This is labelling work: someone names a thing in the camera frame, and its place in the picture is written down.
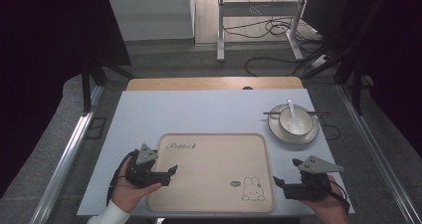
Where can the white metal desk frame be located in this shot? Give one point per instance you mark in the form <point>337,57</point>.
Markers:
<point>220,35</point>

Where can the aluminium rail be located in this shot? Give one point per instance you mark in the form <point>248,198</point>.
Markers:
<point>375,147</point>
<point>69,151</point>

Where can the black stand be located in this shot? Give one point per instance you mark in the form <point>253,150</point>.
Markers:
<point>356,84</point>
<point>87,91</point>

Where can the white bowl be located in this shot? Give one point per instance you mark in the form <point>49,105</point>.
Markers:
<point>303,121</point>

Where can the white power strip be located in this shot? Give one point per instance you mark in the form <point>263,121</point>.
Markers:
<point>319,61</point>

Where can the beige tray with rabbit print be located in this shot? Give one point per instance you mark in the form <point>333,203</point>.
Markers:
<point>212,171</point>

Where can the black curtain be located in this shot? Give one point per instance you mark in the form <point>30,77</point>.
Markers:
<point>394,51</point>
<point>43,51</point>

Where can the person's right hand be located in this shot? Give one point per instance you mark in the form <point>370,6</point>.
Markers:
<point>331,209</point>

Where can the person's left hand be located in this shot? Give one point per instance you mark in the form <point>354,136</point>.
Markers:
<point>127,194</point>

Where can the dark chopstick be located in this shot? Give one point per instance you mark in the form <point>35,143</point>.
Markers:
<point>320,113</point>
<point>270,112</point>

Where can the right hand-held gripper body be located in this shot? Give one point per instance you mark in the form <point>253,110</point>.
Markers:
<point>312,187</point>

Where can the white ceramic spoon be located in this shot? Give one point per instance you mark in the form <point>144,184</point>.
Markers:
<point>293,117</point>

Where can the white cabinet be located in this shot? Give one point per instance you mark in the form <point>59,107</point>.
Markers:
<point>149,15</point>

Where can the pale blue table cover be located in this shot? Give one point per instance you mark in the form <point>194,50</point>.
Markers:
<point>199,114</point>

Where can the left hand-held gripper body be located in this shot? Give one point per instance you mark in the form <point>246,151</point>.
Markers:
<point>141,172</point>

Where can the white plate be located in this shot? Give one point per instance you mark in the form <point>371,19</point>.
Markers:
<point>298,139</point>

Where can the wooden table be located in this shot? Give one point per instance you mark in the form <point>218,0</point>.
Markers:
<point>212,83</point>

